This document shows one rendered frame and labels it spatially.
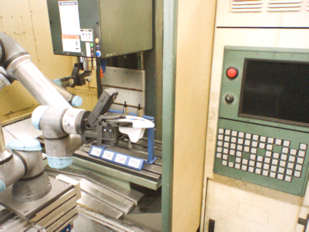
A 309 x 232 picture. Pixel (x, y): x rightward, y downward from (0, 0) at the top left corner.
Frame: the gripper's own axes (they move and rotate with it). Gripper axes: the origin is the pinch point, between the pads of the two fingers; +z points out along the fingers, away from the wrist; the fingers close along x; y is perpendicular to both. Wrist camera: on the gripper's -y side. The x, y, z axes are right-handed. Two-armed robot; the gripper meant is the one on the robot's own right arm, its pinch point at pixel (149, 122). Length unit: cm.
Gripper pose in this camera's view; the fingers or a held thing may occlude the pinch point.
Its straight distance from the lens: 71.2
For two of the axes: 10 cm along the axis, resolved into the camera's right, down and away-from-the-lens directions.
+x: -2.9, 2.0, -9.4
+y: -0.4, 9.7, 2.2
